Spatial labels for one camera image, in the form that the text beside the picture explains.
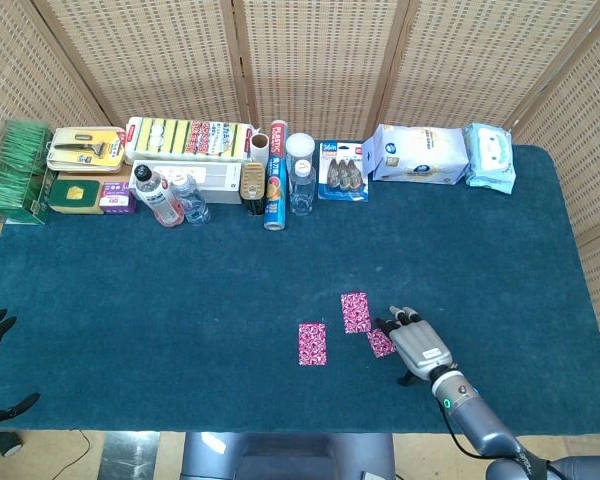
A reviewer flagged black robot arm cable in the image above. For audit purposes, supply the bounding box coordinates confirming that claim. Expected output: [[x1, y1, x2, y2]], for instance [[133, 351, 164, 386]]
[[437, 399, 564, 480]]

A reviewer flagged pink drink bottle black cap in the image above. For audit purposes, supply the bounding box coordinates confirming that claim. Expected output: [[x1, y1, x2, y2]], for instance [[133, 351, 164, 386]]
[[133, 163, 186, 230]]

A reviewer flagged blue correction tape blister pack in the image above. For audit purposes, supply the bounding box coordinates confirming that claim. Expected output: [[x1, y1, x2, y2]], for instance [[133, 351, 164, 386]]
[[317, 140, 371, 204]]

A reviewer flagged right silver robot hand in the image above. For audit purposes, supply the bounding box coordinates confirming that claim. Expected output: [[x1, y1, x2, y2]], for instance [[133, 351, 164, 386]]
[[373, 305, 454, 388]]

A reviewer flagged white paper roll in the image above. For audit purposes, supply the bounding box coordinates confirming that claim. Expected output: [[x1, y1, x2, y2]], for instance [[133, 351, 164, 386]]
[[249, 131, 271, 169]]

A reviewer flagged rattan folding screen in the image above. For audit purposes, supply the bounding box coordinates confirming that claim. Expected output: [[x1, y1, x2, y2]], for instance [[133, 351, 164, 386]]
[[0, 0, 600, 381]]

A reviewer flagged white tissue pack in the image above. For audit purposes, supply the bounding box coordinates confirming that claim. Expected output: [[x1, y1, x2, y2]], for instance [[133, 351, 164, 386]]
[[360, 122, 471, 186]]

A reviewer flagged long white cardboard box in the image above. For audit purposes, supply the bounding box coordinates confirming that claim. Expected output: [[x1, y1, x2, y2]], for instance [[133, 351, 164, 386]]
[[128, 159, 245, 206]]

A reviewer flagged clear jar white lid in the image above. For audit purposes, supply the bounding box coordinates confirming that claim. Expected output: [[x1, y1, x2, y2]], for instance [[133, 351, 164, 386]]
[[285, 132, 317, 169]]

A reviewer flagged small purple box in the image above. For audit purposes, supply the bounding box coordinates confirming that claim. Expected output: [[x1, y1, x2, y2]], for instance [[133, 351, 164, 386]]
[[98, 180, 137, 216]]

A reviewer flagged pink patterned packet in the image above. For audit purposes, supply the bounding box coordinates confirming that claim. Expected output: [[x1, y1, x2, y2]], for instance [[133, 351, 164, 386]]
[[340, 292, 372, 335], [298, 322, 328, 367], [367, 327, 397, 359]]

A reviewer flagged black gold tin can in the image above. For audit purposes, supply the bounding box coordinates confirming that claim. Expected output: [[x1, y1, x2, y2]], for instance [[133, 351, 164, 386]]
[[241, 160, 267, 217]]

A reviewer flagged yellow sponge green pad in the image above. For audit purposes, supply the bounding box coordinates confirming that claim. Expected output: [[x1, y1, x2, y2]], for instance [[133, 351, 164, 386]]
[[48, 178, 105, 216]]

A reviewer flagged tall clear bottle white cap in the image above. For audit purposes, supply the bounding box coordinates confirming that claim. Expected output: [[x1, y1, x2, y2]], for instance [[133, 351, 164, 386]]
[[288, 159, 317, 218]]

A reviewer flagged yellow razor blister pack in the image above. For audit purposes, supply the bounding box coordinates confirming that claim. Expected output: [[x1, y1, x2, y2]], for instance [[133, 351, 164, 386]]
[[46, 126, 127, 174]]

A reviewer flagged blue plastic wrap roll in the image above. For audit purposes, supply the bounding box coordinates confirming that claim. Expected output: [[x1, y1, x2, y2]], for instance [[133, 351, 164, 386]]
[[263, 118, 289, 232]]

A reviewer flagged light blue wet wipes pack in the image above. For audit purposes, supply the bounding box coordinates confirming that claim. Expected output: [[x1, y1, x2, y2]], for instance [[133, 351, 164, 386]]
[[462, 122, 517, 196]]

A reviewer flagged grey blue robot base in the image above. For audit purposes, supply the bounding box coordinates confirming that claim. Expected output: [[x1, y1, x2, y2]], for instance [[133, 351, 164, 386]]
[[181, 431, 397, 480]]

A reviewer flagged blue felt table cover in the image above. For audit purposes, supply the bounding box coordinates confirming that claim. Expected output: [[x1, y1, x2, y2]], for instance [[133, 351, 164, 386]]
[[0, 138, 600, 435]]

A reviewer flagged thin black floor cable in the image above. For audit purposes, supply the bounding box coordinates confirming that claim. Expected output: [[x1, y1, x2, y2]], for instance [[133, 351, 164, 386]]
[[69, 428, 92, 469]]

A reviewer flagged small water bottle white cap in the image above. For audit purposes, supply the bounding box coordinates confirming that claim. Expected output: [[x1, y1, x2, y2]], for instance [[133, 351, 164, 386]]
[[171, 173, 213, 226]]

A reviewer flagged yellow green sponge multipack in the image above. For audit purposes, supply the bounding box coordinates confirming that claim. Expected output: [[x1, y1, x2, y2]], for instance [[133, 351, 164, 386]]
[[124, 116, 255, 162]]

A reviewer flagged green tea box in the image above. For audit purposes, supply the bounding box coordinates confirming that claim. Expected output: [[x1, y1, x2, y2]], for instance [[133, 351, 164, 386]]
[[0, 119, 55, 227]]

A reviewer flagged grey metal plate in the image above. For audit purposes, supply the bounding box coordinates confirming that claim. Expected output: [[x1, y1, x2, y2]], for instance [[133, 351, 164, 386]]
[[98, 431, 161, 480]]

